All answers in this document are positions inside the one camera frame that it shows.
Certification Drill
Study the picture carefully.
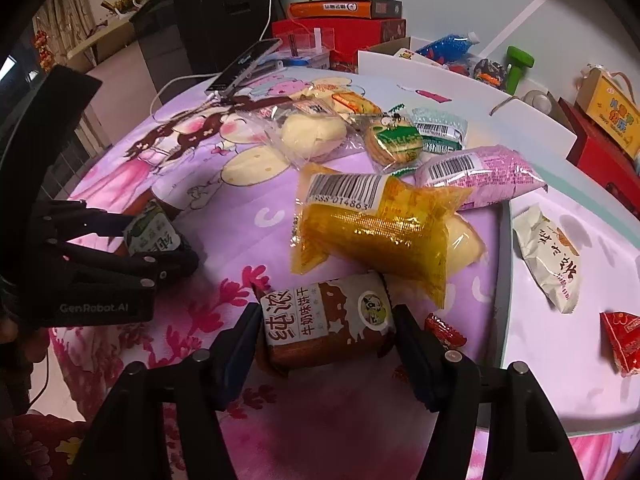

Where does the large red box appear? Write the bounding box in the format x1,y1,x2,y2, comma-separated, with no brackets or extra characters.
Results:
557,97,640,221

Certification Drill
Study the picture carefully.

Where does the cream pastry packet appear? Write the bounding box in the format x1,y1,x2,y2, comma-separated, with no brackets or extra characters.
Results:
512,204,583,315

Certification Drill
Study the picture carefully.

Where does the red flat gift box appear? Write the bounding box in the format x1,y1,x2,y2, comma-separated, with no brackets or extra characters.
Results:
272,17,407,74

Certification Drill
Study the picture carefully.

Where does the pink cartoon printed blanket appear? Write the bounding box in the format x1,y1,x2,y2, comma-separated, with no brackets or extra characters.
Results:
47,72,640,480

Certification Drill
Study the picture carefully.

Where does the orange flat box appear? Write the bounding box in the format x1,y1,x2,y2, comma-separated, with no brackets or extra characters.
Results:
289,0,403,20

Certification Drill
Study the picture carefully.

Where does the white charging cable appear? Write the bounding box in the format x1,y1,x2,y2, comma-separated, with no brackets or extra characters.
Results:
150,74,223,122

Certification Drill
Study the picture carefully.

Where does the black cabinet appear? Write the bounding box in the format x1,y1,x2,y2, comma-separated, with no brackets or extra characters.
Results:
132,0,273,77

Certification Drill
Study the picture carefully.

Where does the beige curtain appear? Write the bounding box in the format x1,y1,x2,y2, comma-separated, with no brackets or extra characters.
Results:
34,0,97,63

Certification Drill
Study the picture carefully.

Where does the blue plastic bottle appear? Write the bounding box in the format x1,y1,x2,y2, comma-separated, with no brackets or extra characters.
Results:
415,30,481,68

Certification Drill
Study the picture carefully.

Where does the orange biscuit packet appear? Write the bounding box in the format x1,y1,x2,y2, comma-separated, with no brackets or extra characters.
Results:
310,85,383,118

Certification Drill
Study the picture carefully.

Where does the green round cracker packet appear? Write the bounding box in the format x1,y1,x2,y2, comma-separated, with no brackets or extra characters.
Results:
350,105,426,173

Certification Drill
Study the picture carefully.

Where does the cardboard box with white flaps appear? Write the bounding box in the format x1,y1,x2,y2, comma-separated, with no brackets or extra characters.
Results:
357,35,591,161

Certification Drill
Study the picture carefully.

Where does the white round bulb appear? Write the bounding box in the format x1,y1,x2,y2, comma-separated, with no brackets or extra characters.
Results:
522,90,553,116

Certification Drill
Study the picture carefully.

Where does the pink snack packet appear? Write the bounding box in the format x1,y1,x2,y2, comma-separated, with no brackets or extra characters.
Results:
415,145,549,211

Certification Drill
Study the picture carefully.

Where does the black smartphone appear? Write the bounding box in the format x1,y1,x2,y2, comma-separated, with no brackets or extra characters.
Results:
205,37,282,96

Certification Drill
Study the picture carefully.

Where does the colourful patterned ball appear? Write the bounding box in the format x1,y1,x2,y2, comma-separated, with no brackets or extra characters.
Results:
472,57,511,86

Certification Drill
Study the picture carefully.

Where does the green white snack packet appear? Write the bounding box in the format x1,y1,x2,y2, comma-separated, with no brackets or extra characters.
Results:
122,200,191,261

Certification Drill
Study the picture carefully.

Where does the flower arrangement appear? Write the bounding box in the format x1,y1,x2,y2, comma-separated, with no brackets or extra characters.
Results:
102,0,151,16

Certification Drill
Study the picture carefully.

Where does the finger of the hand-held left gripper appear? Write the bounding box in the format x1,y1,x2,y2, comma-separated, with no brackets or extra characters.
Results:
34,199,132,241
61,245,201,289

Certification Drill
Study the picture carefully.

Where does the yellow gift box with handle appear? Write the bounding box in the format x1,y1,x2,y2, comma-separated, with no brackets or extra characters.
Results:
575,65,640,157

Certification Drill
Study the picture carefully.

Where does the red triangular snack packet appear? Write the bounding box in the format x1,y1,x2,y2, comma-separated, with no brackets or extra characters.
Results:
600,310,640,377

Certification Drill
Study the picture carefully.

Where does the pale green barcode packet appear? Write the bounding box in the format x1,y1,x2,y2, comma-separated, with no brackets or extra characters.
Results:
412,107,469,154

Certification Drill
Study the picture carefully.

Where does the green dumbbell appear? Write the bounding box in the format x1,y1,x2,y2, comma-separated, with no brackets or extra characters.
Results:
502,46,535,95

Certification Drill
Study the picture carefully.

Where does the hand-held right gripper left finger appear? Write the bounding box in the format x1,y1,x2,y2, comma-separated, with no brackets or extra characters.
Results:
75,302,263,480

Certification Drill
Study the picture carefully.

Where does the clear bread bun packet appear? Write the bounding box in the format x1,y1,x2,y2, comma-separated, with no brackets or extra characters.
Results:
260,100,366,167

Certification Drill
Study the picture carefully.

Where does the clear acrylic box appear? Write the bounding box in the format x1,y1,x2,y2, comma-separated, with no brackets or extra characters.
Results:
287,27,335,58

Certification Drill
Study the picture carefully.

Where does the brown milk biscuit packet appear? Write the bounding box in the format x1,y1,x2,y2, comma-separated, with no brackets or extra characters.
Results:
252,270,398,376

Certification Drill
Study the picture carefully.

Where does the blue white small box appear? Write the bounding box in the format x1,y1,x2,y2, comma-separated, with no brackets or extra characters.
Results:
280,50,332,71

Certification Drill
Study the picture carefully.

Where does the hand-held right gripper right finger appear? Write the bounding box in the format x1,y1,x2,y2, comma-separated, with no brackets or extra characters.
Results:
392,302,583,480

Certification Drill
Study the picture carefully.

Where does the yellow clear snack packet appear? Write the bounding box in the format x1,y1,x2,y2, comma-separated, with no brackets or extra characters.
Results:
290,162,487,309

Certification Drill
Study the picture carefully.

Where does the white tray with teal rim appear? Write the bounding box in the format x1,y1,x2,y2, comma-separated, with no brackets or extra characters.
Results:
495,195,640,436

